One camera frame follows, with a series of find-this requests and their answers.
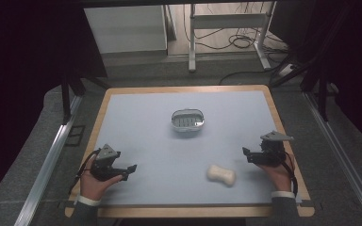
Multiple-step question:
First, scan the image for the white soap bar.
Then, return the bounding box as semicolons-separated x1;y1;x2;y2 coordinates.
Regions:
206;164;237;188

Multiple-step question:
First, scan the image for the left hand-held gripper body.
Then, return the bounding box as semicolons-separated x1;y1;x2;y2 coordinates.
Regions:
90;143;123;183

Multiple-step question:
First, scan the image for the coiled black floor cable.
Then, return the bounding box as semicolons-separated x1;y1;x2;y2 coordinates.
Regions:
227;32;256;50

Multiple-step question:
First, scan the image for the light blue table mat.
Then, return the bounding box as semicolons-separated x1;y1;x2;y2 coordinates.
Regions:
97;89;303;207

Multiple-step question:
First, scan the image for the grey soap dish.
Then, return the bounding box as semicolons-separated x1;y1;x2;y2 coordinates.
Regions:
171;107;206;133

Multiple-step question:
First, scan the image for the aluminium rail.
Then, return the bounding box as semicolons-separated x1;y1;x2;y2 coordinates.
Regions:
13;94;83;226
304;91;362;226

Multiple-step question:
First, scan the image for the white desk frame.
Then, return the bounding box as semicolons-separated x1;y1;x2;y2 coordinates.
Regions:
188;2;278;73

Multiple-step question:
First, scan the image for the person's right hand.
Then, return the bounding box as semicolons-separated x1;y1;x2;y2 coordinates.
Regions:
256;153;294;193

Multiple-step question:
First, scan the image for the person's left hand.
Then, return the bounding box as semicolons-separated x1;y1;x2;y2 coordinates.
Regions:
79;156;123;202

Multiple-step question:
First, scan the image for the right hand-held gripper black cable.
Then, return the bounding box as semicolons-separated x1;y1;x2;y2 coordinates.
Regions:
283;151;299;198

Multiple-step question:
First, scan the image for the dark curtain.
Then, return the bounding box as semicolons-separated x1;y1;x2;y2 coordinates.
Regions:
269;0;362;155
0;0;108;212

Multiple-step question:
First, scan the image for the white power strip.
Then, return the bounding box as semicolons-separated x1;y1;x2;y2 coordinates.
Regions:
277;63;297;78

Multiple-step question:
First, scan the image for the white cabinet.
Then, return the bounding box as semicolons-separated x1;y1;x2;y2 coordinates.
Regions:
83;5;169;55

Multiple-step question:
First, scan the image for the left hand-held gripper black cable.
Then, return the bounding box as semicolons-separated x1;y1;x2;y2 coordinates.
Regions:
70;149;102;193

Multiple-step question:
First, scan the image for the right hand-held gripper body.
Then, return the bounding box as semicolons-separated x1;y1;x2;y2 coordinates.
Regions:
251;130;295;168

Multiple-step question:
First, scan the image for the black floor bracket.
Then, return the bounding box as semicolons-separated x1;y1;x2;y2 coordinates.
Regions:
64;124;87;148

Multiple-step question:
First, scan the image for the long black floor cable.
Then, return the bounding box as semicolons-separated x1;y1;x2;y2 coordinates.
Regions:
218;64;285;87

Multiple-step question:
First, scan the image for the black metal stand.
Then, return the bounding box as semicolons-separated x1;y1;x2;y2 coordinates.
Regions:
269;53;336;122
59;70;111;126

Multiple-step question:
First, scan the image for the wooden table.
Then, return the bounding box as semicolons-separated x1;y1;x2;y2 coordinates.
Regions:
64;84;316;218

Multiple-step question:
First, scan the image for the hand-held gripper black cable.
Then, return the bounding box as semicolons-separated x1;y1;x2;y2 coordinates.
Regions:
70;149;102;193
283;151;299;198

